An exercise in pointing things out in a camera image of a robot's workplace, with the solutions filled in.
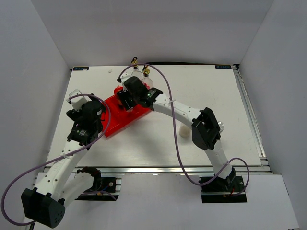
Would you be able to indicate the blue left table label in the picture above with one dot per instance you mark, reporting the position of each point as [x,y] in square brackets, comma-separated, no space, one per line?
[80,68]

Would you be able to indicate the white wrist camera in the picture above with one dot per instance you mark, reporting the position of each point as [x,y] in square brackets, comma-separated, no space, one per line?
[121,79]
[76,99]

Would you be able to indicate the red plastic organizer tray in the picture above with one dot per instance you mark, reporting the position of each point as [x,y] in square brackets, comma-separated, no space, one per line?
[120,119]

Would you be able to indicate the white lid brown spice jar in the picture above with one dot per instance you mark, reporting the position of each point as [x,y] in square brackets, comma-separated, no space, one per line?
[128,109]

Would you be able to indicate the silver lid blue label jar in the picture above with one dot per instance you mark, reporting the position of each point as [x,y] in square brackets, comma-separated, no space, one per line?
[221,125]

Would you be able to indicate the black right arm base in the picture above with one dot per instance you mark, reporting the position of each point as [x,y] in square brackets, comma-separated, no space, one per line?
[217,185]

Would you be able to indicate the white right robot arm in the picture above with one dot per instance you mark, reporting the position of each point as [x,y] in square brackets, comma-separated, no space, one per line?
[204,127]

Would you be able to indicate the silver lid white powder jar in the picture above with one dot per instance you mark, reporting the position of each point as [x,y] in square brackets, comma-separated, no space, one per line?
[184,131]

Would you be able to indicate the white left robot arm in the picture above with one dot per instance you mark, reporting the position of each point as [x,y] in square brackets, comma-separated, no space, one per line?
[47,201]

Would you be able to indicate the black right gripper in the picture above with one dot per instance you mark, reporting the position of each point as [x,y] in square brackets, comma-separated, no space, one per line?
[123,96]

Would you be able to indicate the blue table corner label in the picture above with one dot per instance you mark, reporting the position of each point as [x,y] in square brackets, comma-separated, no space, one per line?
[223,66]

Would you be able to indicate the red lid dark sauce jar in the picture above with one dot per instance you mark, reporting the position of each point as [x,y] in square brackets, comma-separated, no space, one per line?
[118,91]

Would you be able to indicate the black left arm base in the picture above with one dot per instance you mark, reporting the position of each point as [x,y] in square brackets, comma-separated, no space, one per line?
[108,185]

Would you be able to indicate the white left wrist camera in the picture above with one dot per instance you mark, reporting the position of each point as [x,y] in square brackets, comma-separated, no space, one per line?
[76,99]

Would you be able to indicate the clear liquid glass bottle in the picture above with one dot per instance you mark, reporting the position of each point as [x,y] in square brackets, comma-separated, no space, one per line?
[136,72]

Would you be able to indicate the dark liquid glass bottle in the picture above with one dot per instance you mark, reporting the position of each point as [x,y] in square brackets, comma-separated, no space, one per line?
[147,81]

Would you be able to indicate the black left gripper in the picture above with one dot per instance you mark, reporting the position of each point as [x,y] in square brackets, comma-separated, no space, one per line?
[75,116]

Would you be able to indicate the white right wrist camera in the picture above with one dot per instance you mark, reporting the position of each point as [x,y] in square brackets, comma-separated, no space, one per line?
[121,79]

